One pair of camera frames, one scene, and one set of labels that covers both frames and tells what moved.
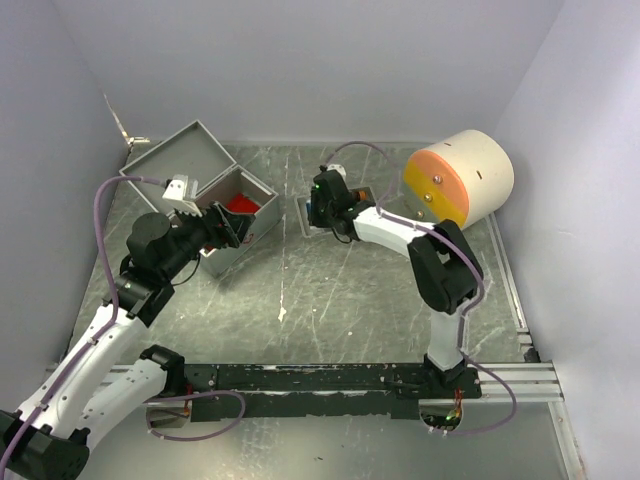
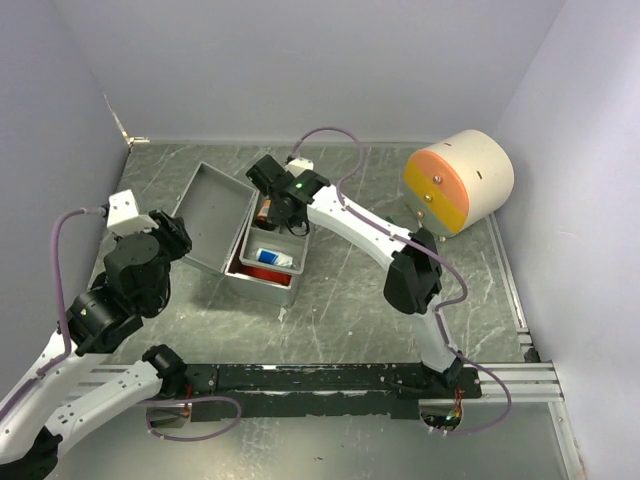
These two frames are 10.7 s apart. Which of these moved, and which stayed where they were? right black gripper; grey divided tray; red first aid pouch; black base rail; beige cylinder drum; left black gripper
Moved: grey divided tray; red first aid pouch; left black gripper; right black gripper
Stayed: beige cylinder drum; black base rail
